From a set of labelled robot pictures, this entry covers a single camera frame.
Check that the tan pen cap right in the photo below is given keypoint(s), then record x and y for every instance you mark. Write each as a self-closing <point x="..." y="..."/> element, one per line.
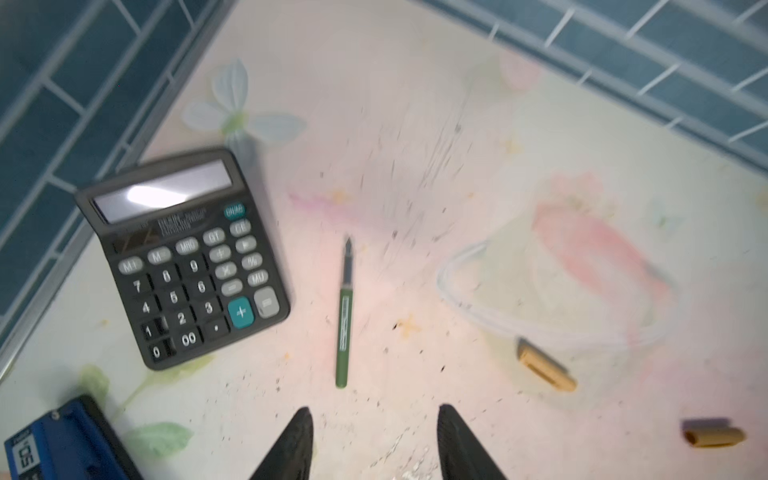
<point x="713" y="437"/>

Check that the black desk calculator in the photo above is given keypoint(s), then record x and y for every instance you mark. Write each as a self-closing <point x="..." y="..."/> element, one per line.
<point x="189" y="253"/>

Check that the blue stapler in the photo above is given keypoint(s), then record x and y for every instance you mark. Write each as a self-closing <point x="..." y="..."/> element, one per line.
<point x="74" y="441"/>

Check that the tan pen cap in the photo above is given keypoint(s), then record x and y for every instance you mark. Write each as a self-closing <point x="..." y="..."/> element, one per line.
<point x="713" y="437"/>
<point x="545" y="367"/>

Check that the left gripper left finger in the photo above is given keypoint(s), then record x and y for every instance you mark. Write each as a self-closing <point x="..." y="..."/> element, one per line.
<point x="290" y="456"/>

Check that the tan pen cap left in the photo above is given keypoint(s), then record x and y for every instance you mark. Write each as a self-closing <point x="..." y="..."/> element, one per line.
<point x="545" y="367"/>

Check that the dark green capped pen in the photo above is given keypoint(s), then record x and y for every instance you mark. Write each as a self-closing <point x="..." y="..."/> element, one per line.
<point x="344" y="318"/>

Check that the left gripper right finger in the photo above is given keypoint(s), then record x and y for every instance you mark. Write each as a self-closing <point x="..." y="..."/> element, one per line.
<point x="461" y="454"/>

